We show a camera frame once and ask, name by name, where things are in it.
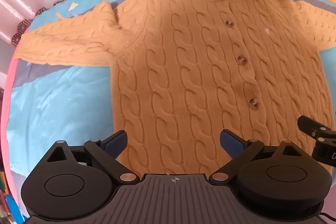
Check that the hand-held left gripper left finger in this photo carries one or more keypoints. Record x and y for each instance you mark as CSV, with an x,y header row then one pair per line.
x,y
117,141

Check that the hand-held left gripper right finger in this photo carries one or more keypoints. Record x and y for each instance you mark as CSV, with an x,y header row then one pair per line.
x,y
231,143

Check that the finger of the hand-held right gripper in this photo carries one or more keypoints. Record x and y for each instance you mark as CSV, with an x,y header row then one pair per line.
x,y
307,124

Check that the blue printed bed sheet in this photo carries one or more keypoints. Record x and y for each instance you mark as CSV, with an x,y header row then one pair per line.
x,y
52,100

